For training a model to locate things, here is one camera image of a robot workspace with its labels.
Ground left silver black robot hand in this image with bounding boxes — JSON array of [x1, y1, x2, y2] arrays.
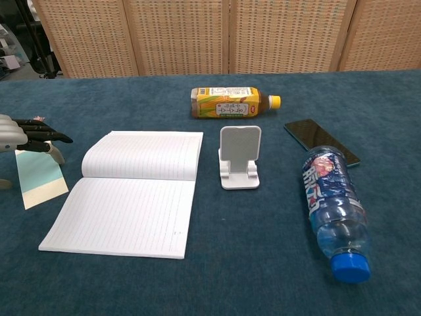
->
[[0, 114, 74, 190]]

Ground blue cream bookmark with tassel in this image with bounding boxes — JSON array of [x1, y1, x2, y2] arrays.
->
[[14, 115, 70, 211]]

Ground small white box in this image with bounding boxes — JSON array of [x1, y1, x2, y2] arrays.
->
[[0, 54, 21, 72]]

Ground black tripod stand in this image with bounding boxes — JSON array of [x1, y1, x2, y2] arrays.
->
[[16, 0, 62, 80]]

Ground open white lined notebook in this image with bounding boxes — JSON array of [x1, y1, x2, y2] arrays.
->
[[38, 130, 205, 261]]

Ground woven wooden folding screen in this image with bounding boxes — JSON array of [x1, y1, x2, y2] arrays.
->
[[32, 0, 421, 79]]

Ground yellow label tea bottle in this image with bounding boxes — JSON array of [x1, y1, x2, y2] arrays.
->
[[190, 86, 282, 120]]

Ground white folding phone stand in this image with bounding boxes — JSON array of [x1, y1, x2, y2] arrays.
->
[[217, 125, 262, 190]]

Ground teal carpet table cover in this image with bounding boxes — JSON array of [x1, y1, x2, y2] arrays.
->
[[0, 68, 421, 316]]

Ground black smartphone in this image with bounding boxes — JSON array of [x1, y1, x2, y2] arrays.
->
[[284, 118, 362, 169]]

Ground blue label plastic bottle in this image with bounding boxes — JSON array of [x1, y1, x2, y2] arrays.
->
[[302, 145, 372, 284]]

